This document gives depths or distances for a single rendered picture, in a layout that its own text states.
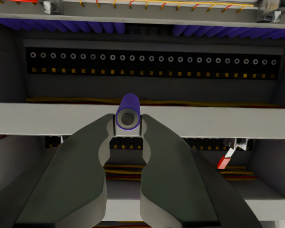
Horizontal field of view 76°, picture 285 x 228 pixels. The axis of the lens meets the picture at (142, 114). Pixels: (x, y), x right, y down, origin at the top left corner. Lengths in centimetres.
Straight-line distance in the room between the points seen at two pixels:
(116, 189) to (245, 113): 32
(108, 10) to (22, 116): 19
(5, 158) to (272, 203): 54
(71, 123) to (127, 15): 17
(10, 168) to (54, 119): 22
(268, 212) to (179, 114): 29
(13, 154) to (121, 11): 37
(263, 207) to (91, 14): 45
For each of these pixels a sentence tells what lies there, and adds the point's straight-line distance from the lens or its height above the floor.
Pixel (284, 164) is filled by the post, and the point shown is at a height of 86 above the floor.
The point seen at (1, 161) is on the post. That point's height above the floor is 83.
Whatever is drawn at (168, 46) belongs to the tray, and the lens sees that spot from 41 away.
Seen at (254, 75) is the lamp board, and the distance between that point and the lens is 47.
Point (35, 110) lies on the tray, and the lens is 30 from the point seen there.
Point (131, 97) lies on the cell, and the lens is 16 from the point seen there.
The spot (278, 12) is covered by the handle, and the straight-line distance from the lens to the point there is 29.
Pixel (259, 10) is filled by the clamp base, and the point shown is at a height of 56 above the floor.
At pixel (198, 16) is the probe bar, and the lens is 29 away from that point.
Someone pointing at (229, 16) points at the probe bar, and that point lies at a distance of 30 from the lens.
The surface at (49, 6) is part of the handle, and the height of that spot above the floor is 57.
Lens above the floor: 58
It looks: 26 degrees up
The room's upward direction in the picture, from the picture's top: 178 degrees counter-clockwise
